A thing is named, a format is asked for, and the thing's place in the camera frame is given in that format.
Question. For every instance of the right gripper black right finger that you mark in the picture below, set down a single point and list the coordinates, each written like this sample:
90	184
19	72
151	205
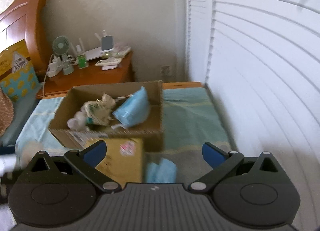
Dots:
222	164

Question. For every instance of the white louvered closet door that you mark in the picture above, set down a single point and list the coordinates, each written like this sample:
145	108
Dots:
260	61

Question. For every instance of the white wifi router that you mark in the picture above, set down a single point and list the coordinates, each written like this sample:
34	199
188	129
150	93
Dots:
90	54

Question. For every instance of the green desk fan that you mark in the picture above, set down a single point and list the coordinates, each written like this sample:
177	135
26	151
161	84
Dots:
61	48

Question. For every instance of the light blue plastic glove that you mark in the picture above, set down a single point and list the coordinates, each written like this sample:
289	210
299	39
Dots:
163	172

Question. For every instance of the green small box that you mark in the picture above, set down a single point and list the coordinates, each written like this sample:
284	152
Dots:
82	62

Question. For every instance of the white wall socket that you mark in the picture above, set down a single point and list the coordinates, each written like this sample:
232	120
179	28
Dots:
166	71

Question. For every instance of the brown cardboard box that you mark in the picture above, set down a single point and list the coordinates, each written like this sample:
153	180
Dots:
150	130

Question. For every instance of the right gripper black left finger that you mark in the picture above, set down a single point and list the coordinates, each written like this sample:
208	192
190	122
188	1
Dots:
84	163

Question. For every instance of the wooden nightstand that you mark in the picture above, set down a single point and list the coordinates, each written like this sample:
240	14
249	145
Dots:
91	75

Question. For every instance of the blue face mask stack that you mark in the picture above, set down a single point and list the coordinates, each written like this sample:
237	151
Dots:
135	110

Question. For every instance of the gold tissue pack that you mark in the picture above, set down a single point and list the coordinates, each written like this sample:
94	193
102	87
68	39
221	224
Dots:
124	160

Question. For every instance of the wooden headboard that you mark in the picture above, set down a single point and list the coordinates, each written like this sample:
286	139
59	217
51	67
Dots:
23	20

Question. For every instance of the white smart display stand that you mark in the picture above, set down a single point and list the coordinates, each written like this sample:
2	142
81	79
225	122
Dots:
107	45

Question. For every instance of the white power strip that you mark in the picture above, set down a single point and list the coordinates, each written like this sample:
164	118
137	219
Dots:
54	67

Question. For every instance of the yellow blue snack bag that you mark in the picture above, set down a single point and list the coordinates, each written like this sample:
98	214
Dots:
18	77

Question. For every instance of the white remote control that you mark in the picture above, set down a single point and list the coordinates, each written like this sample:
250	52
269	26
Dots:
109	62

